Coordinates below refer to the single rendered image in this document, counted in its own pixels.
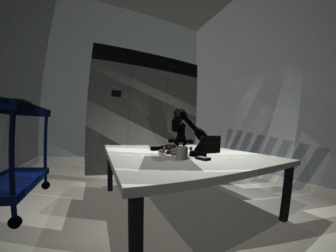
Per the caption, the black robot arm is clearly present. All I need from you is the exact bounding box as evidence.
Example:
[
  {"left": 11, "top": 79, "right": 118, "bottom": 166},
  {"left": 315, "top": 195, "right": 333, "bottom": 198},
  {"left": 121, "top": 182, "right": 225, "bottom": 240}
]
[{"left": 172, "top": 109, "right": 207, "bottom": 143}]

